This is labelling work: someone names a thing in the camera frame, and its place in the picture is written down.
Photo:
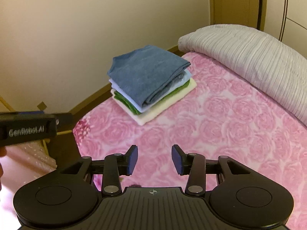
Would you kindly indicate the white sliding wardrobe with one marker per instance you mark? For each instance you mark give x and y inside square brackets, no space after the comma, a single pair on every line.
[286,21]

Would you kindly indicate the person's left hand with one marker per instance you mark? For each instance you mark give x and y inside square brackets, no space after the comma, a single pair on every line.
[3,153]

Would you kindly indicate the grey striped duvet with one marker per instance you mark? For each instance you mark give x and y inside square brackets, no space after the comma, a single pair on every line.
[266,63]

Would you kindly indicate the green folded garment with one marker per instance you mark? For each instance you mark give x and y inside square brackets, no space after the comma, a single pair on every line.
[135,108]

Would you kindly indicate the cream folded garment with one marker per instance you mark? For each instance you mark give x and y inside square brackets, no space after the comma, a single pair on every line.
[159,107]

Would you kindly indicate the pink floral blanket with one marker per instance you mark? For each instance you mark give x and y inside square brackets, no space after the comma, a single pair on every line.
[223,115]

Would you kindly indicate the blue denim jeans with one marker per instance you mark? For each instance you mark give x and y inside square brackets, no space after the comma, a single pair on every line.
[144,72]

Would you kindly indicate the brown wooden door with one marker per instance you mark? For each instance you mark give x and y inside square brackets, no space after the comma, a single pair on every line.
[250,13]

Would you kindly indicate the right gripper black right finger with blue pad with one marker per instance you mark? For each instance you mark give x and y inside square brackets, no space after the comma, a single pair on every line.
[196,166]

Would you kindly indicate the light blue folded garment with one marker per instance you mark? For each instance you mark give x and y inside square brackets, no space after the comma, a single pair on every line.
[185,75]

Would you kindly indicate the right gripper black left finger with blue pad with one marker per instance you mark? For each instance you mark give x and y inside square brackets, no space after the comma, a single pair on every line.
[112,167]

